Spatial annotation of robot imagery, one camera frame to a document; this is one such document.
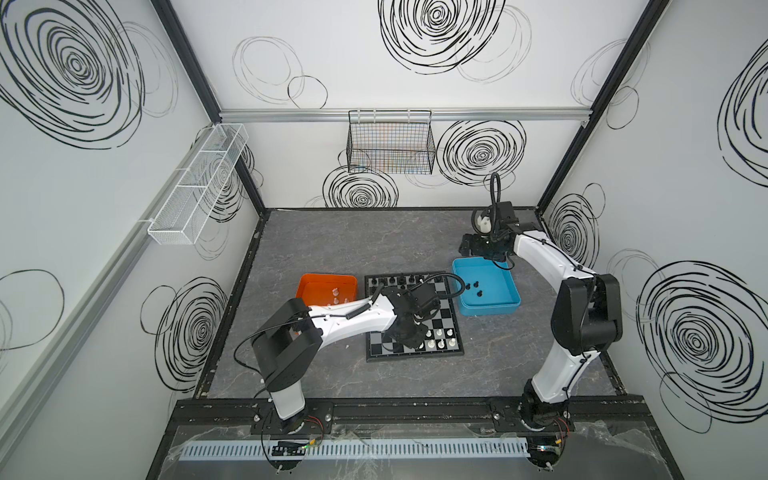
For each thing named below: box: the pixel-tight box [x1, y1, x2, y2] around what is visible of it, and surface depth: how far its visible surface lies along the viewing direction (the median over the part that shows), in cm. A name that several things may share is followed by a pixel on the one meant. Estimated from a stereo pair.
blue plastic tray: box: [451, 257, 522, 317], surface depth 98 cm
